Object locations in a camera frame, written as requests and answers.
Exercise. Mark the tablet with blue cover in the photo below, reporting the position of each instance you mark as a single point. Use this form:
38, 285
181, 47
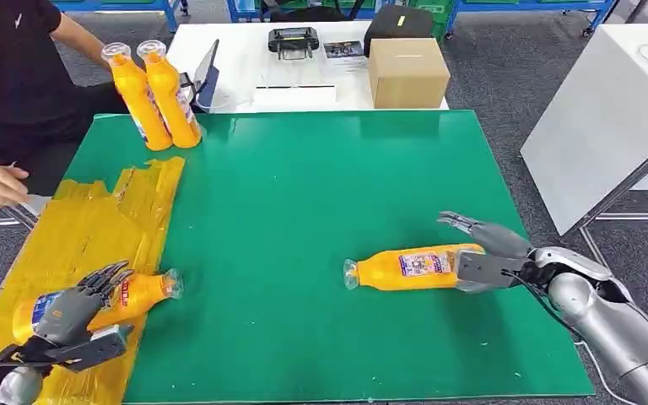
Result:
209, 72

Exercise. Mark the grey metal frame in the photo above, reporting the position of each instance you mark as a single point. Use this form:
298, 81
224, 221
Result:
626, 181

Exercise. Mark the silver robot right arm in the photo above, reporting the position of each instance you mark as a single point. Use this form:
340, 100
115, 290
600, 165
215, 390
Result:
609, 324

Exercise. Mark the white side cabinet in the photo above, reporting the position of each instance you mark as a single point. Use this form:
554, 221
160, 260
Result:
586, 128

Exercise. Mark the yellow plastic sheet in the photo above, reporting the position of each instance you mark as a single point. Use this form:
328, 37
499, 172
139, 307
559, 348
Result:
78, 235

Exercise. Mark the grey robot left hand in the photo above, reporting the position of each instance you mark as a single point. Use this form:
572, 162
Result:
69, 313

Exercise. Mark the black bag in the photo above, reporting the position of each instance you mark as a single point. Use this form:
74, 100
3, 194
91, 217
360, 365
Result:
396, 25

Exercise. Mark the black handheld controller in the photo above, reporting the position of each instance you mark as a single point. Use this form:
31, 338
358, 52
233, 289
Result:
293, 39

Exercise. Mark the white table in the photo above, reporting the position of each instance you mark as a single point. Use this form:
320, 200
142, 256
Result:
246, 56

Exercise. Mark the dark wrist camera box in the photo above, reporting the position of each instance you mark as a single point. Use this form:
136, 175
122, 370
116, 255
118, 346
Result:
489, 268
95, 349

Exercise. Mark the green table mat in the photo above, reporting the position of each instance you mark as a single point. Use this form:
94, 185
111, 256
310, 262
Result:
329, 179

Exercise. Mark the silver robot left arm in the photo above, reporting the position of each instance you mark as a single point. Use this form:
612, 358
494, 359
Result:
19, 388

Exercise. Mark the orange drink bottle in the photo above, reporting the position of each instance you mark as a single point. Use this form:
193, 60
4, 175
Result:
170, 95
145, 293
134, 95
380, 271

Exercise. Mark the person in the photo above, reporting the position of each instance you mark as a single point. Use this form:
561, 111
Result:
11, 72

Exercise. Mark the blue metal rack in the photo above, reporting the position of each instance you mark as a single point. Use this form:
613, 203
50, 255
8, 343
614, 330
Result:
240, 12
531, 5
128, 5

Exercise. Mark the printed booklet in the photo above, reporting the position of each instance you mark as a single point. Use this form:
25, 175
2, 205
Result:
343, 50

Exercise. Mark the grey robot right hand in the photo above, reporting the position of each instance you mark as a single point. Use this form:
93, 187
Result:
503, 240

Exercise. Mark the brown cardboard box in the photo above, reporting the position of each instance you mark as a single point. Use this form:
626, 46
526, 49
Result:
408, 75

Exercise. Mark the green plastic crate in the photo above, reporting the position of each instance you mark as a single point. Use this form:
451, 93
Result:
438, 11

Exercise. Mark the dark left wrist camera box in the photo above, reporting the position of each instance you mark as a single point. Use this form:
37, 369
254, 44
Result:
95, 349

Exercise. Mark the dark right wrist camera box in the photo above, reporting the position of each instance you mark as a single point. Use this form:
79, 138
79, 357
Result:
489, 268

